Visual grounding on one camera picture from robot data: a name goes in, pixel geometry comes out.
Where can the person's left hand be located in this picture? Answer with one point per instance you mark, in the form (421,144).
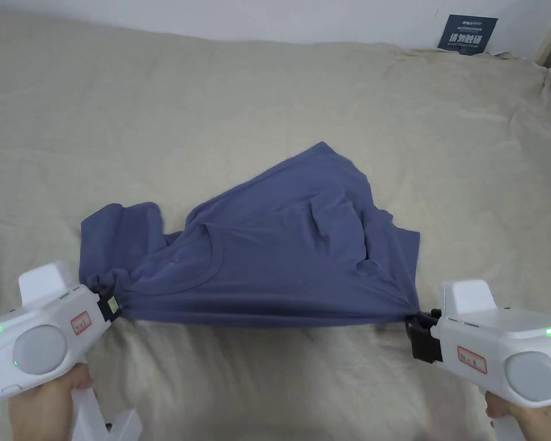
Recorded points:
(46,409)

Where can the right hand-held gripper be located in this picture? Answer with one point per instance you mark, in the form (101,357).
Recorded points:
(500,340)

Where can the dark blue sign card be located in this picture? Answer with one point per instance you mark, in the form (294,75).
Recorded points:
(467,32)

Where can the dark blue shirt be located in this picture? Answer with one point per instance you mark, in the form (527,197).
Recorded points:
(257,248)

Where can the person's right hand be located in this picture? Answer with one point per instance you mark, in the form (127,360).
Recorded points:
(532,420)

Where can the bed with beige sheet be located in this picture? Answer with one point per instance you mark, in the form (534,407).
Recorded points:
(211,105)

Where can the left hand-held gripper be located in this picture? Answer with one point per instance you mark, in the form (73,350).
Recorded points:
(41,330)

